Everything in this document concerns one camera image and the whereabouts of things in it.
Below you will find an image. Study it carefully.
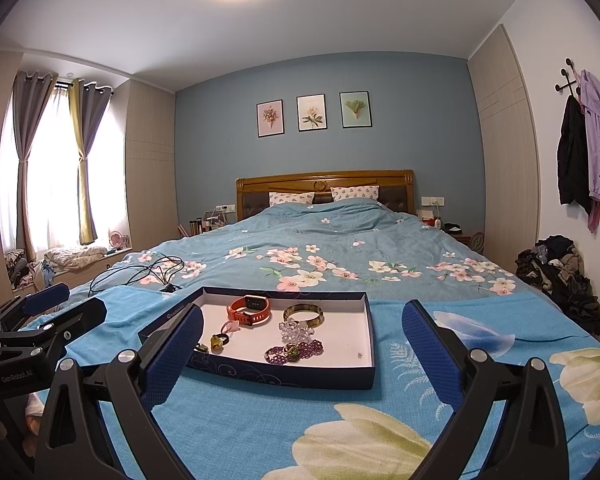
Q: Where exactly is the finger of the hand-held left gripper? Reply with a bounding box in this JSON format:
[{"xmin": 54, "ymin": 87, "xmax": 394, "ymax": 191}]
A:
[
  {"xmin": 0, "ymin": 282, "xmax": 71, "ymax": 321},
  {"xmin": 0, "ymin": 296, "xmax": 107, "ymax": 361}
]

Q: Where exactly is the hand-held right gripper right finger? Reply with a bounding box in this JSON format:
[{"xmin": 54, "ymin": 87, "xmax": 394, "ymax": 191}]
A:
[{"xmin": 401, "ymin": 301, "xmax": 571, "ymax": 480}]

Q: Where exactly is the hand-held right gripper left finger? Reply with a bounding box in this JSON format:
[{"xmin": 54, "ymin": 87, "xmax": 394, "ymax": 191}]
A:
[{"xmin": 39, "ymin": 302, "xmax": 205, "ymax": 480}]

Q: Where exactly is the orange smartwatch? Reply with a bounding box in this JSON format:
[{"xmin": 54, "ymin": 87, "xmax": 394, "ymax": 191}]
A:
[{"xmin": 226, "ymin": 295, "xmax": 272, "ymax": 327}]

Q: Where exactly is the dark blue cardboard box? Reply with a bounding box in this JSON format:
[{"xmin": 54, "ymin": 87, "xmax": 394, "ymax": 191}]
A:
[{"xmin": 138, "ymin": 286, "xmax": 377, "ymax": 391}]

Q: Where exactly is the clear crystal bracelet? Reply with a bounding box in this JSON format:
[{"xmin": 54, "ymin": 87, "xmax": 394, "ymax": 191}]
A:
[{"xmin": 278, "ymin": 317, "xmax": 315, "ymax": 343}]

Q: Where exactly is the purple bead bracelet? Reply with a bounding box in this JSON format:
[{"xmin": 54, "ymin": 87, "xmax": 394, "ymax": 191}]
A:
[{"xmin": 264, "ymin": 338, "xmax": 325, "ymax": 365}]

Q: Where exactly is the amber bangle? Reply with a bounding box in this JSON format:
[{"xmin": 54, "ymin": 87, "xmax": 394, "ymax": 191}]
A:
[{"xmin": 282, "ymin": 303, "xmax": 325, "ymax": 330}]

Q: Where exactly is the blue cloth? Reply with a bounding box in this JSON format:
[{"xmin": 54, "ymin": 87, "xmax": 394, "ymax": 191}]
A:
[{"xmin": 39, "ymin": 259, "xmax": 57, "ymax": 291}]

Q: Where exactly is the pile of patterned clothes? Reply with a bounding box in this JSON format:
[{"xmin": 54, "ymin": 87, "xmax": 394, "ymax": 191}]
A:
[{"xmin": 5, "ymin": 249, "xmax": 37, "ymax": 291}]

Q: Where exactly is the pink knit clothing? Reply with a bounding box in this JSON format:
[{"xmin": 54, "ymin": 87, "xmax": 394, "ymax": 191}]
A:
[{"xmin": 24, "ymin": 394, "xmax": 45, "ymax": 453}]

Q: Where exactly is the pile of light laundry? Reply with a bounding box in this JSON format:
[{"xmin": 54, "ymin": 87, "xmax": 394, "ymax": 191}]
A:
[{"xmin": 44, "ymin": 245, "xmax": 108, "ymax": 273}]

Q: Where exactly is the window seat cabinet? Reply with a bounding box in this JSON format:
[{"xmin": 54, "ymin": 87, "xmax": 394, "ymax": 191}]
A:
[{"xmin": 10, "ymin": 247, "xmax": 133, "ymax": 293}]

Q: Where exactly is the white sheer curtain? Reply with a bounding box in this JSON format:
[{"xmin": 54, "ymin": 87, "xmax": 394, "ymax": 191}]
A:
[{"xmin": 0, "ymin": 85, "xmax": 131, "ymax": 261}]

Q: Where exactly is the grey and yellow curtain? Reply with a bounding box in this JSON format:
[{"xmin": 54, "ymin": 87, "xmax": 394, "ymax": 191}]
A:
[{"xmin": 68, "ymin": 78, "xmax": 114, "ymax": 245}]

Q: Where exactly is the blue floral towel blanket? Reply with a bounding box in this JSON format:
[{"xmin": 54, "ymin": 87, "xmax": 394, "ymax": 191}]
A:
[{"xmin": 17, "ymin": 285, "xmax": 600, "ymax": 480}]

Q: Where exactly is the group of bedside cosmetics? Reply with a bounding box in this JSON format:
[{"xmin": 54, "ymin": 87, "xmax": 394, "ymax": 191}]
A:
[{"xmin": 177, "ymin": 207, "xmax": 238, "ymax": 238}]

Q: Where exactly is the pile of dark clothes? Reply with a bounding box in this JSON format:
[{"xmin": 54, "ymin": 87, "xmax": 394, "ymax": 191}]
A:
[{"xmin": 515, "ymin": 234, "xmax": 600, "ymax": 336}]

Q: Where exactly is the blue floral duvet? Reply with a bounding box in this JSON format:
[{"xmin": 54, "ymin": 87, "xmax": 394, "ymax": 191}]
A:
[{"xmin": 87, "ymin": 199, "xmax": 556, "ymax": 306}]

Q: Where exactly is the spotted white pillow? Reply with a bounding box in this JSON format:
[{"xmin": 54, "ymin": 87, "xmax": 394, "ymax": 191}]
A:
[
  {"xmin": 330, "ymin": 185, "xmax": 381, "ymax": 203},
  {"xmin": 268, "ymin": 191, "xmax": 316, "ymax": 207}
]

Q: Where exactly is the wooden headboard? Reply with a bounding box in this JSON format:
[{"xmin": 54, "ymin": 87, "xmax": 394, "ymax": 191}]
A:
[{"xmin": 236, "ymin": 170, "xmax": 415, "ymax": 222}]

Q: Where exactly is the black jacket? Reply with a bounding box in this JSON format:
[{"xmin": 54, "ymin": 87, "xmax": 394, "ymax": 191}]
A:
[{"xmin": 556, "ymin": 94, "xmax": 593, "ymax": 216}]

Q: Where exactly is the framed pink flower picture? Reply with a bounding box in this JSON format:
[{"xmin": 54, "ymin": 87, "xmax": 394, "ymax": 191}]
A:
[{"xmin": 256, "ymin": 100, "xmax": 285, "ymax": 138}]

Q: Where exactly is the framed green leaf picture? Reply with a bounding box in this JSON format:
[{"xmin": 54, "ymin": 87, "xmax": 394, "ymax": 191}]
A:
[{"xmin": 339, "ymin": 91, "xmax": 372, "ymax": 128}]

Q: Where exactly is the framed white flower picture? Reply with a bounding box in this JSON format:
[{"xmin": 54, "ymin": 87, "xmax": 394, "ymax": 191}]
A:
[{"xmin": 296, "ymin": 94, "xmax": 327, "ymax": 132}]

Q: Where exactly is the black cable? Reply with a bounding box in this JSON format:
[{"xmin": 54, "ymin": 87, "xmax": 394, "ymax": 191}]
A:
[{"xmin": 89, "ymin": 255, "xmax": 186, "ymax": 297}]

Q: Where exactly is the black wall coat rack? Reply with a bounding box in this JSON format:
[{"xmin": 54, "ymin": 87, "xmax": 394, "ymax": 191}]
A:
[{"xmin": 552, "ymin": 58, "xmax": 588, "ymax": 97}]

